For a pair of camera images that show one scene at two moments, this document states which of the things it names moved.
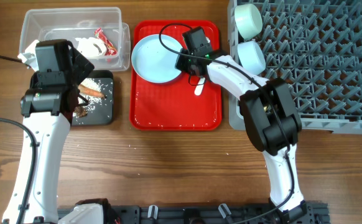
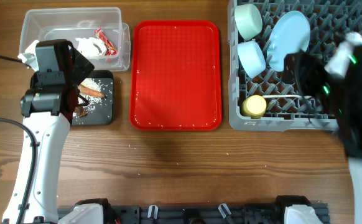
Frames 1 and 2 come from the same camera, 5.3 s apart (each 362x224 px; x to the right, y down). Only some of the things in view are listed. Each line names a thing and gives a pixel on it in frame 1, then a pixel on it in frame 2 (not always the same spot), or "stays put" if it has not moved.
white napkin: x=91 y=46 stays put
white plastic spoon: x=199 y=86 -> x=300 y=96
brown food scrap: x=81 y=111 stays put
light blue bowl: x=251 y=57 stays put
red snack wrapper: x=110 y=49 stays put
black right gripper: x=179 y=64 -> x=313 y=67
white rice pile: x=92 y=101 stays put
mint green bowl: x=248 y=20 stays put
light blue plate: x=153 y=63 -> x=290 y=34
